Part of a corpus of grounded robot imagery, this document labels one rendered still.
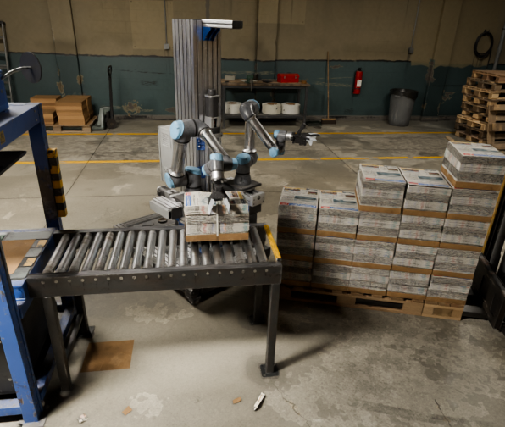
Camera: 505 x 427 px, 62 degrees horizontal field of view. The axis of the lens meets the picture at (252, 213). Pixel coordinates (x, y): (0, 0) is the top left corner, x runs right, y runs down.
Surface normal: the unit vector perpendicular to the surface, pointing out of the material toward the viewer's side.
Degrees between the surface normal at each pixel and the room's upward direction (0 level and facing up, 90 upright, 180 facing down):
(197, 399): 0
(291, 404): 0
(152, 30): 90
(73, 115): 90
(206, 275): 90
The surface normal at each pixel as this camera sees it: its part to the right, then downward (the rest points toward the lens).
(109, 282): 0.14, 0.42
